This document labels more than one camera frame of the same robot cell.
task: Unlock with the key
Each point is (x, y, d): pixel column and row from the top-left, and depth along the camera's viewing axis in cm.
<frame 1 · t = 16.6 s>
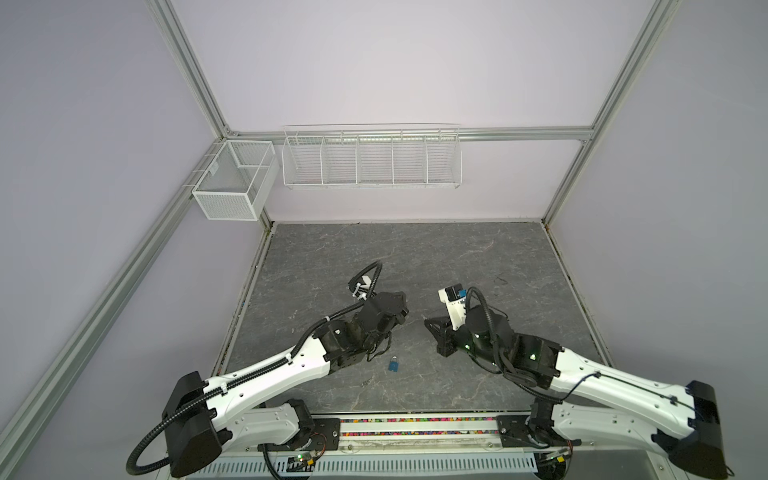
left hand: (408, 301, 74), fingers closed
right hand: (426, 325, 70), fingers closed
blue padlock: (394, 364, 86), on the table

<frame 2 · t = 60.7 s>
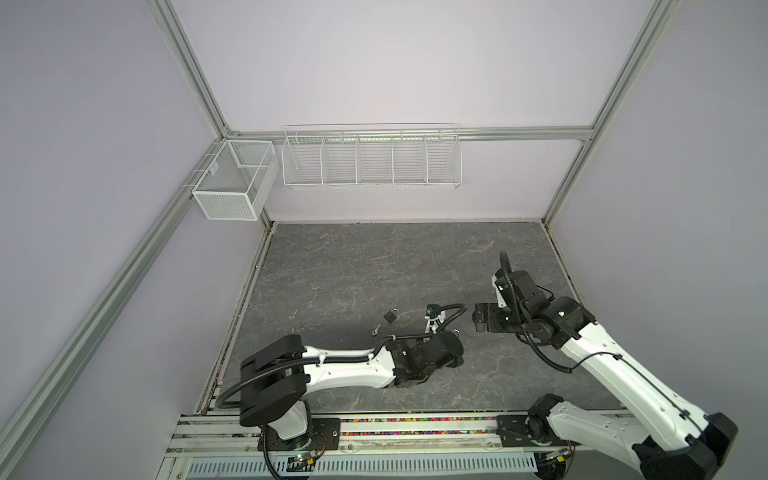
left hand: (455, 347, 77), fingers closed
right hand: (490, 317, 76), fingers open
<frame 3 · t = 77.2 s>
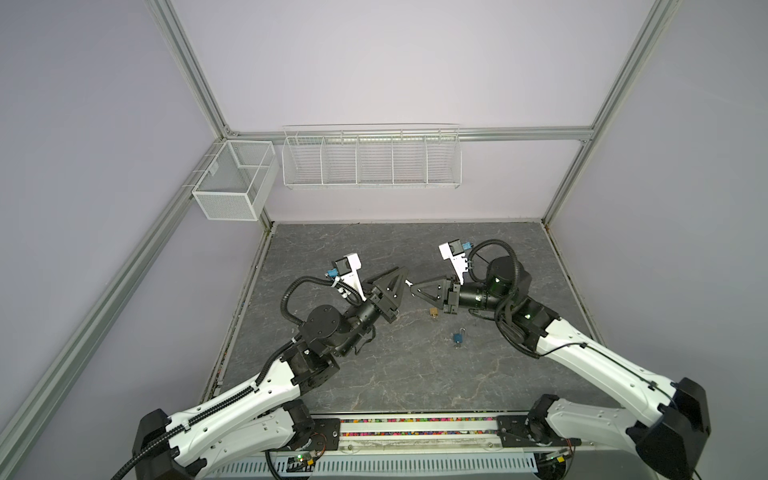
left hand: (407, 276, 60), fingers open
right hand: (411, 293, 62), fingers closed
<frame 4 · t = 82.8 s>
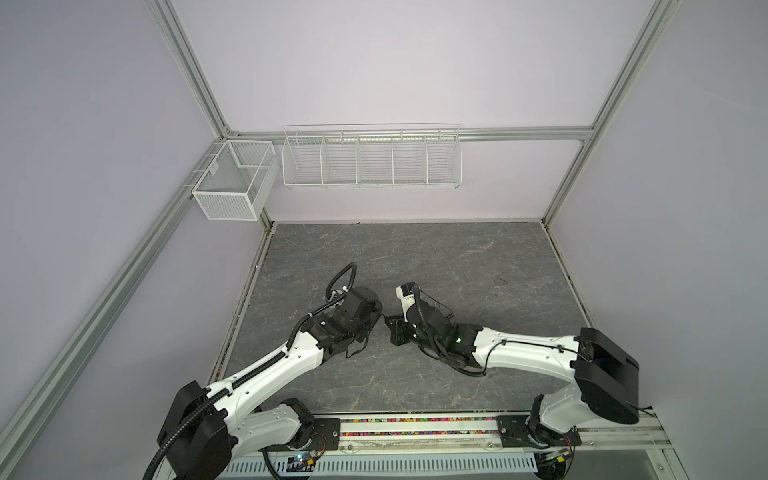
left hand: (381, 311, 80), fingers open
right hand: (384, 323, 79), fingers closed
